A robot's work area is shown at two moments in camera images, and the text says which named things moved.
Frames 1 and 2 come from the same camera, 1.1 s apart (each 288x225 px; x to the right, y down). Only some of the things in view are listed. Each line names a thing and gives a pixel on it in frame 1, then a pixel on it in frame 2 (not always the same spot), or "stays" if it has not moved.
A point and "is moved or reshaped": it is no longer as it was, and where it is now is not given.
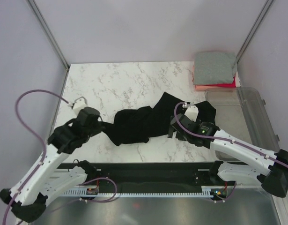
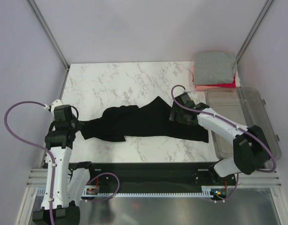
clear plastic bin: (241, 116) stays
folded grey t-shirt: (214, 68) stays
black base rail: (103, 175) stays
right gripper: (170, 131) to (174, 108)
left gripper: (98, 130) to (77, 123)
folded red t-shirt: (228, 85) stays
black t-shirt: (136, 124) is moved or reshaped
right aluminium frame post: (256, 25) stays
